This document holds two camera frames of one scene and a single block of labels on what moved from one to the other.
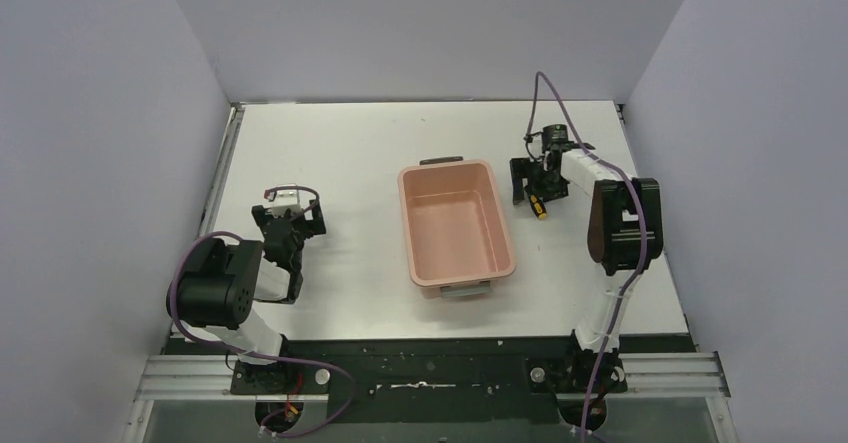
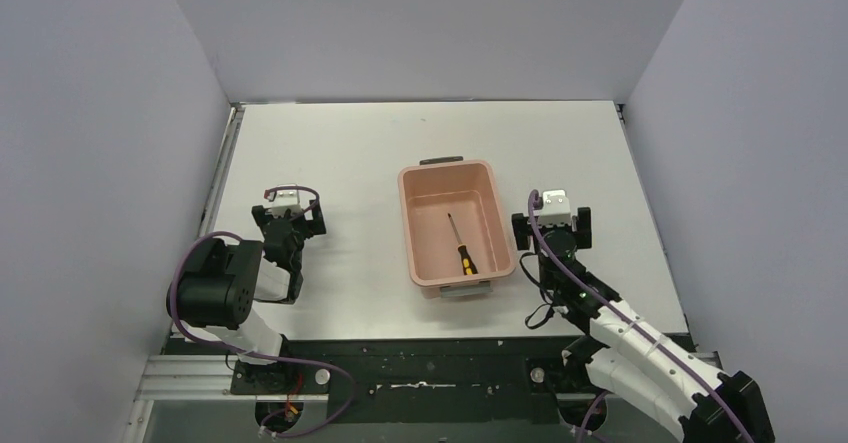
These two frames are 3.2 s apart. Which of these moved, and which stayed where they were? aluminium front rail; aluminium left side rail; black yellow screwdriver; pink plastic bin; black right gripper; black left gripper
Moved: black right gripper; black yellow screwdriver
Stayed: black left gripper; aluminium left side rail; pink plastic bin; aluminium front rail
